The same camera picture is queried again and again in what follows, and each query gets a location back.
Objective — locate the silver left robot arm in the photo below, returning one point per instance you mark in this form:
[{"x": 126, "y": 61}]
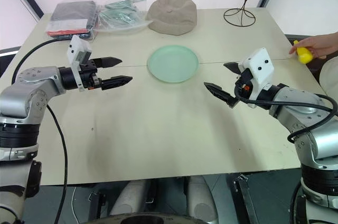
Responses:
[{"x": 26, "y": 94}]

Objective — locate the beige fabric cap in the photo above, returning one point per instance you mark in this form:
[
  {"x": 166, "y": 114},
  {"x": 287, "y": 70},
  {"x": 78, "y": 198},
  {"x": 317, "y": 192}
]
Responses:
[{"x": 171, "y": 15}]

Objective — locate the clear bag with green items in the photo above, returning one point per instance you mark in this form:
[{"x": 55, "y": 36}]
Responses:
[{"x": 118, "y": 15}]

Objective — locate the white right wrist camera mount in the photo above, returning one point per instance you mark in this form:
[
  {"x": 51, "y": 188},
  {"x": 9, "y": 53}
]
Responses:
[{"x": 260, "y": 65}]

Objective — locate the white rounded cloth shape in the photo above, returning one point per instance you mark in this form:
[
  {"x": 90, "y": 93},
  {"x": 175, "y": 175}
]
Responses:
[{"x": 330, "y": 76}]

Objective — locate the dark rounded rim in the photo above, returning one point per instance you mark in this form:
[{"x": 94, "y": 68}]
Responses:
[{"x": 148, "y": 219}]

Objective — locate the black and red packaged item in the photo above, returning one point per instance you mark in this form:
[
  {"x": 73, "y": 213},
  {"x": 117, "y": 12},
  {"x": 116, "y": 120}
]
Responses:
[{"x": 71, "y": 12}]

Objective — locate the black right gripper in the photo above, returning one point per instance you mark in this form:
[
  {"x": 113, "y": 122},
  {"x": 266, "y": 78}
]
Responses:
[{"x": 244, "y": 82}]

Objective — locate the black table frame bar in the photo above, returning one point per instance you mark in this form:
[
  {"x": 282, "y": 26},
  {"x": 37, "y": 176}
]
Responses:
[{"x": 249, "y": 200}]

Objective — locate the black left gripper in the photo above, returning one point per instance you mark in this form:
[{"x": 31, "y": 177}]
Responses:
[{"x": 89, "y": 76}]

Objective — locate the yellow object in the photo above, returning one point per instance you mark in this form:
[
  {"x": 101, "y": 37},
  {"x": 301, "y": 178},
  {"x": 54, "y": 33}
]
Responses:
[{"x": 305, "y": 56}]

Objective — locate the light green round plate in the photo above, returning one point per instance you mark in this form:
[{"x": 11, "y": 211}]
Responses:
[{"x": 173, "y": 64}]

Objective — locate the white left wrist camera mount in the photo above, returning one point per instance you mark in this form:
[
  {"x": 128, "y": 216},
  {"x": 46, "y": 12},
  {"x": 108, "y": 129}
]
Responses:
[{"x": 75, "y": 49}]

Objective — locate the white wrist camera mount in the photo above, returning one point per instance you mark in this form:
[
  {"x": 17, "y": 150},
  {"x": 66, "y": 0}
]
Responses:
[
  {"x": 260, "y": 65},
  {"x": 75, "y": 49}
]

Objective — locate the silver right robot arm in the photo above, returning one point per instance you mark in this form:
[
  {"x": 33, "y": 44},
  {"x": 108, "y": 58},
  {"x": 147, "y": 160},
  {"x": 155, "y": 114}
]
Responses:
[{"x": 303, "y": 113}]

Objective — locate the person's bare forearm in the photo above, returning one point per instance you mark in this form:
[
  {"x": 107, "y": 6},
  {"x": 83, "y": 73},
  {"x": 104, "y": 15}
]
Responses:
[{"x": 334, "y": 43}]

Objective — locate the light grey rounded shell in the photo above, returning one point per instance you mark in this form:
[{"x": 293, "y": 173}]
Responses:
[
  {"x": 202, "y": 197},
  {"x": 132, "y": 197}
]

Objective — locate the person's bare hand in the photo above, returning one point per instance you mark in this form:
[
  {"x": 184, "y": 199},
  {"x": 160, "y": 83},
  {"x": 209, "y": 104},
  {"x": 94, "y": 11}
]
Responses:
[{"x": 317, "y": 44}]

